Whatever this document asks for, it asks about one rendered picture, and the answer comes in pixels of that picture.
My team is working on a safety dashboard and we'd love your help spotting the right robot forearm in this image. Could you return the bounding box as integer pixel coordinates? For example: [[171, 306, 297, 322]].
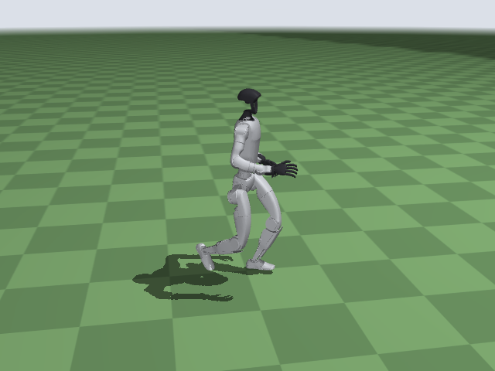
[[233, 157, 271, 175]]

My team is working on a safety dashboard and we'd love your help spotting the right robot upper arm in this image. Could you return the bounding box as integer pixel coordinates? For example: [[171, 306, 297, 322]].
[[230, 124, 249, 169]]

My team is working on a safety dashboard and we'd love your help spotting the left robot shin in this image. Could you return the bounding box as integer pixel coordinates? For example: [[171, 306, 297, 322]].
[[252, 226, 283, 263]]

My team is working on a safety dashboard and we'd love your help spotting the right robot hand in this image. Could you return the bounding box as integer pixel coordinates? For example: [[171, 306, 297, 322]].
[[265, 160, 298, 178]]

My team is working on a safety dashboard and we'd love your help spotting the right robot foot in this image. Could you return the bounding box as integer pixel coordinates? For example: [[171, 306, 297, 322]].
[[196, 243, 215, 271]]

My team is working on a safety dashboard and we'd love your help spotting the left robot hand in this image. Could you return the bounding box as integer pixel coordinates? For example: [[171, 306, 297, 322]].
[[258, 154, 278, 178]]

